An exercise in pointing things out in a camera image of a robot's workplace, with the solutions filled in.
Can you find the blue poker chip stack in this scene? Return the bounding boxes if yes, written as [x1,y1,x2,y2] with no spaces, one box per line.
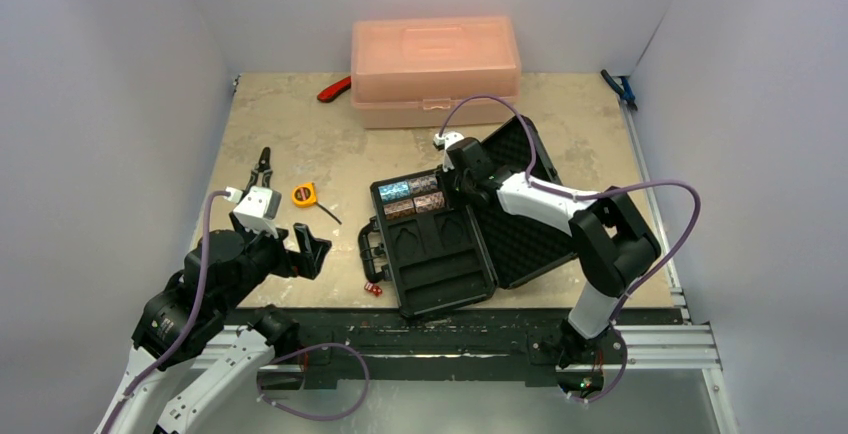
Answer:
[378,181,410,203]

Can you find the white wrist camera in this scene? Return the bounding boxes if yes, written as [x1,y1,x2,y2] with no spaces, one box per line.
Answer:
[433,131,464,172]
[232,186,282,239]

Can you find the black plastic poker case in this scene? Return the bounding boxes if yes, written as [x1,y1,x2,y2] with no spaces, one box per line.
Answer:
[357,114,584,320]

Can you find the red handled utility knife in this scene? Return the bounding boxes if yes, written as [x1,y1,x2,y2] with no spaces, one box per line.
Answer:
[316,76,352,103]

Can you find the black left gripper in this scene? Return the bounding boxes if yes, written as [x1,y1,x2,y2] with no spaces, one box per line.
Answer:
[216,208,330,312]

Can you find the black metal base frame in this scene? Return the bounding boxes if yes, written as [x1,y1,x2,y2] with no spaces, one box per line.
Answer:
[211,306,687,393]

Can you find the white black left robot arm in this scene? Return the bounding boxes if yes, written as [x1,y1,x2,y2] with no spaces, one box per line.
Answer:
[96,217,332,433]

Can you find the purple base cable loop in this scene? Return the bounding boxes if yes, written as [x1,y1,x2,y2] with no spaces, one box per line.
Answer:
[256,342,371,422]

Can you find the yellow tape measure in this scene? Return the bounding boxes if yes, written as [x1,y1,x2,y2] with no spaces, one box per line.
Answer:
[290,182,342,225]

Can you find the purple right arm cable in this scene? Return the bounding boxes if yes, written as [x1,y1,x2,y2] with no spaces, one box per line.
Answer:
[438,94,702,353]

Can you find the blue handled pliers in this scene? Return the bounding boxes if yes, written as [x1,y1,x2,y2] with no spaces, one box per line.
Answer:
[600,69,638,112]

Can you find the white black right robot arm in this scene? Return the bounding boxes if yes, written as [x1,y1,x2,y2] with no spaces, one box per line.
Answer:
[433,132,661,361]

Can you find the translucent pink plastic toolbox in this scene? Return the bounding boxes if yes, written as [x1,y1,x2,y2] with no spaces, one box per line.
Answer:
[350,16,522,129]

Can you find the black handled pruning shears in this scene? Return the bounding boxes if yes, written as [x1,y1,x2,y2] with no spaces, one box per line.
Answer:
[246,146,273,191]

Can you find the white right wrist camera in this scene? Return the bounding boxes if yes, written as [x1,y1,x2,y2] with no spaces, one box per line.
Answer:
[433,131,464,172]

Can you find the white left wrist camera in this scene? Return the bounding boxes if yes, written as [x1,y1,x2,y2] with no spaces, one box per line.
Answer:
[232,186,282,239]

